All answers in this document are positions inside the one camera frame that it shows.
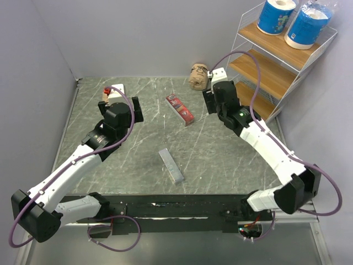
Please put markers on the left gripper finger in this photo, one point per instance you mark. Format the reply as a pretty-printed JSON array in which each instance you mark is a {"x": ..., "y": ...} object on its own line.
[
  {"x": 137, "y": 110},
  {"x": 102, "y": 105}
]

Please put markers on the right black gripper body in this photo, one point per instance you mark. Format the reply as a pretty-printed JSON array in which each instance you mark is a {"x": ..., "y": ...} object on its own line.
[{"x": 220, "y": 112}]

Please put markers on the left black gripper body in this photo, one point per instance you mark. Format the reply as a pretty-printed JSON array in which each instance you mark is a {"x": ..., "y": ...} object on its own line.
[{"x": 130, "y": 121}]

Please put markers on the blue printed paper roll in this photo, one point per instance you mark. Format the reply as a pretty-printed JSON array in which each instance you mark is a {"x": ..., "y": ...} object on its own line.
[{"x": 275, "y": 15}]

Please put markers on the blue clear-wrapped paper roll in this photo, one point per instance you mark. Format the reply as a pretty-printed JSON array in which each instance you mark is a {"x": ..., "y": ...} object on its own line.
[{"x": 311, "y": 18}]

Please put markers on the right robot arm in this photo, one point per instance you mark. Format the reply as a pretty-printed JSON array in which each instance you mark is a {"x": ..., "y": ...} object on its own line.
[{"x": 298, "y": 183}]

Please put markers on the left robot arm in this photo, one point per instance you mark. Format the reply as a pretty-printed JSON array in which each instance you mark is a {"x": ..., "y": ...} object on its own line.
[{"x": 40, "y": 211}]

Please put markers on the bottom wooden shelf board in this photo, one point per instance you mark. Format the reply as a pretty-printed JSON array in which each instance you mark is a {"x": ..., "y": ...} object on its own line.
[{"x": 264, "y": 103}]

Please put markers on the wooden shelf board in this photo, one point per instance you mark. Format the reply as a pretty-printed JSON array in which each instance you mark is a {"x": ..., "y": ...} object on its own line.
[
  {"x": 264, "y": 103},
  {"x": 275, "y": 79},
  {"x": 276, "y": 45}
]

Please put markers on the middle wooden shelf board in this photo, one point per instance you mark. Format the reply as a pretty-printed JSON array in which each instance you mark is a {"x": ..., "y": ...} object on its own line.
[{"x": 275, "y": 79}]

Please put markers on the top wooden shelf board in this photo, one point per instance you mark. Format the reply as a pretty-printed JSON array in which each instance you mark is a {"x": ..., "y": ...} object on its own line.
[{"x": 276, "y": 45}]

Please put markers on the brown wrapped paper roll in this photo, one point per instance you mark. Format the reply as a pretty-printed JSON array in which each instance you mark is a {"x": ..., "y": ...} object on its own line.
[{"x": 105, "y": 97}]

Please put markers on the brown roll with bear print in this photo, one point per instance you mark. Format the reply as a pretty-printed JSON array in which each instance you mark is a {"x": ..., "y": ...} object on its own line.
[{"x": 198, "y": 78}]

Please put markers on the red toothpaste box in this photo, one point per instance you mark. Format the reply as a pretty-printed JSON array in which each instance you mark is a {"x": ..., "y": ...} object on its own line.
[{"x": 180, "y": 109}]

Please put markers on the silver toothpaste box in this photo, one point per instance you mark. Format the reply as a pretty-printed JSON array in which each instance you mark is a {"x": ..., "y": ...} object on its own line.
[{"x": 174, "y": 171}]

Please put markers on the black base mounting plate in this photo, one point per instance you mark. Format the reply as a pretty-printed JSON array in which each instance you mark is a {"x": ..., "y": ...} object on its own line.
[{"x": 175, "y": 213}]

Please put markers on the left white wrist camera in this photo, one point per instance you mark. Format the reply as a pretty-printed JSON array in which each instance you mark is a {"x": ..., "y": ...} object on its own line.
[{"x": 114, "y": 93}]

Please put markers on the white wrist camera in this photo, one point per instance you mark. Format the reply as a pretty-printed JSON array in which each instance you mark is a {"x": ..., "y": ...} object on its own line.
[
  {"x": 114, "y": 93},
  {"x": 217, "y": 75}
]

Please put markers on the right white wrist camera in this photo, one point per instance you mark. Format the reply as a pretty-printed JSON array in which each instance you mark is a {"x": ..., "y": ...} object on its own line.
[{"x": 217, "y": 75}]

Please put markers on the white wire shelf rack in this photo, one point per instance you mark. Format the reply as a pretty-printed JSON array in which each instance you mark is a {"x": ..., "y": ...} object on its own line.
[{"x": 241, "y": 44}]

